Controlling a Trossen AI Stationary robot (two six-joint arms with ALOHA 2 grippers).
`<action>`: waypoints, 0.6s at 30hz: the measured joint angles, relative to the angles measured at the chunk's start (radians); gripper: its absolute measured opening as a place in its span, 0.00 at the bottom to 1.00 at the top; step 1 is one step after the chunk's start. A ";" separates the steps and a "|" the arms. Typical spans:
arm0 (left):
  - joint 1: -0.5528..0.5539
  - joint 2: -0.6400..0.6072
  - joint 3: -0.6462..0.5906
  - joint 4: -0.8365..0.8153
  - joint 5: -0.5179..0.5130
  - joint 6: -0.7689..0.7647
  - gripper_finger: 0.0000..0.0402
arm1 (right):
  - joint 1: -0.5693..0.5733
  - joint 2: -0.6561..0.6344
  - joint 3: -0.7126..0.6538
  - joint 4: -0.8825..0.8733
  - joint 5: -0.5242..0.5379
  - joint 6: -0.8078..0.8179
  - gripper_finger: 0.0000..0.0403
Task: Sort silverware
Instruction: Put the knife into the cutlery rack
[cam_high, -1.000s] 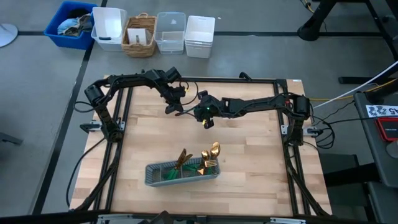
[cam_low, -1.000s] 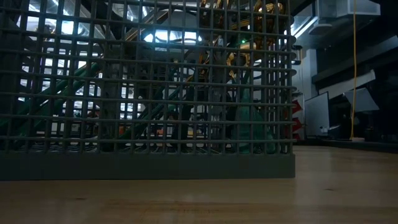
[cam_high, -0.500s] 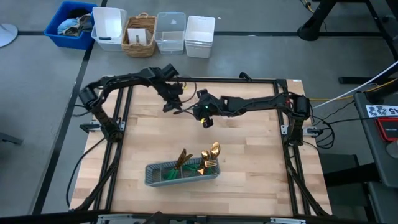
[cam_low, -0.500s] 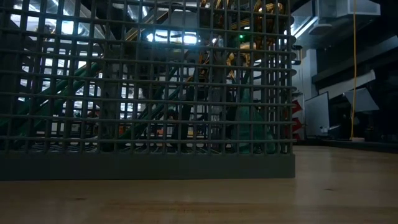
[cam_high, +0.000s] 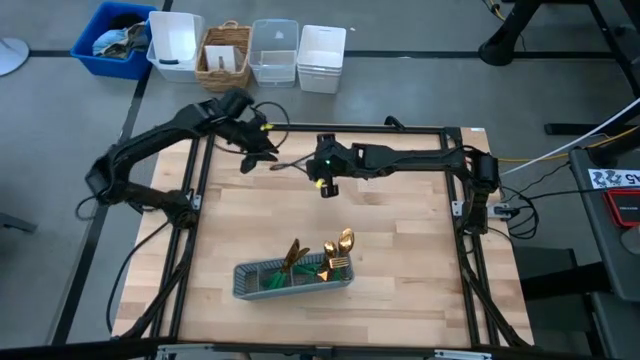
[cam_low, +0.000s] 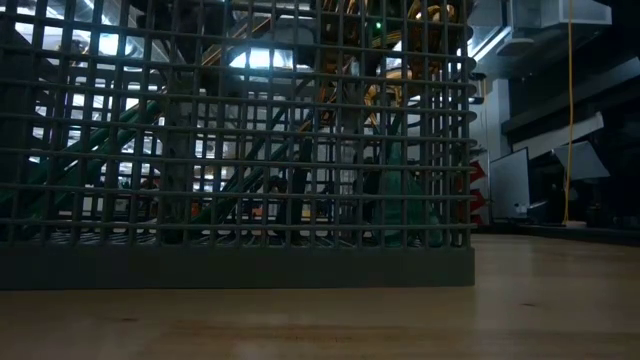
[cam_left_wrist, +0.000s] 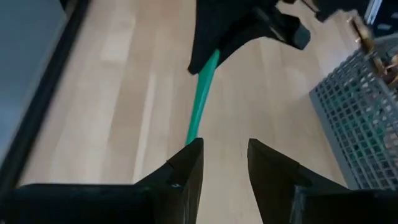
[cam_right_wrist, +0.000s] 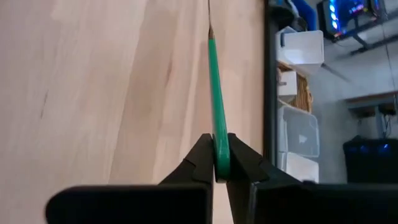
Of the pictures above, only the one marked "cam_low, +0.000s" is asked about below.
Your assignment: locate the black aluminium table frame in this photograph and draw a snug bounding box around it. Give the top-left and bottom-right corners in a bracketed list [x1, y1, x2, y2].
[472, 222, 640, 247]

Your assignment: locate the grey mesh cutlery caddy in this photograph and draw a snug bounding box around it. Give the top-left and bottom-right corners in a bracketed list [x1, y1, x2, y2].
[0, 0, 477, 291]

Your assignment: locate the yellow hanging cable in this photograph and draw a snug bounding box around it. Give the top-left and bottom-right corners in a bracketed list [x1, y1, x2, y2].
[563, 0, 575, 225]

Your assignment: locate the grey angled panel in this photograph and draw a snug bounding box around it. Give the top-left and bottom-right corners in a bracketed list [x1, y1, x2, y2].
[551, 139, 612, 182]

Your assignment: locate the red and white rack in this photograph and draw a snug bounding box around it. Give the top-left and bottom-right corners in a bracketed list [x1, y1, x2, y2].
[469, 159, 490, 226]

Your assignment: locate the whiteboard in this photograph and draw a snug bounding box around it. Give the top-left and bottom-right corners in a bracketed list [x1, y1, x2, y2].
[488, 146, 531, 222]

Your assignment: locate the gold fork green handle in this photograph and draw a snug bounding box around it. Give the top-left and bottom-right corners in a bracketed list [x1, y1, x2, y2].
[192, 139, 314, 227]

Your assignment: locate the gold knife green handle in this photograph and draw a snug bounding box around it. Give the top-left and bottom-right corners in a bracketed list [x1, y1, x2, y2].
[19, 112, 164, 221]
[0, 98, 161, 211]

